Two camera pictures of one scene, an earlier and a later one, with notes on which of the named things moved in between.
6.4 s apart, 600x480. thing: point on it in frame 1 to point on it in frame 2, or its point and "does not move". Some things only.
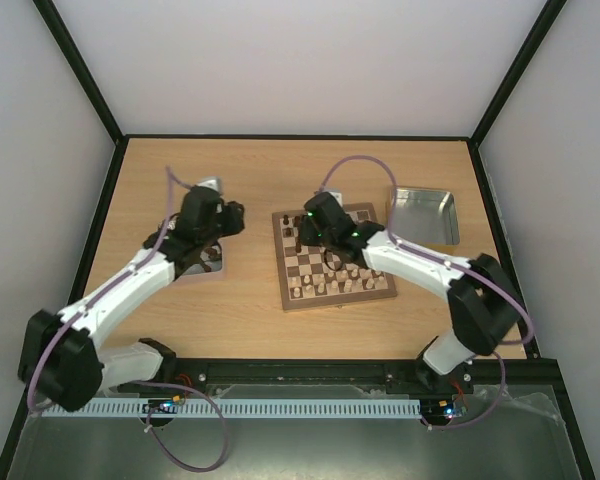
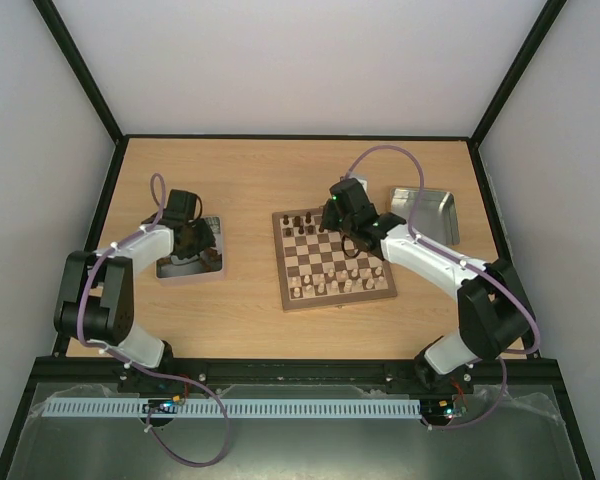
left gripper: [236, 221] to [208, 242]
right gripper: [307, 232] to [328, 215]
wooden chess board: [306, 281] does not move
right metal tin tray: [426, 216] does not move
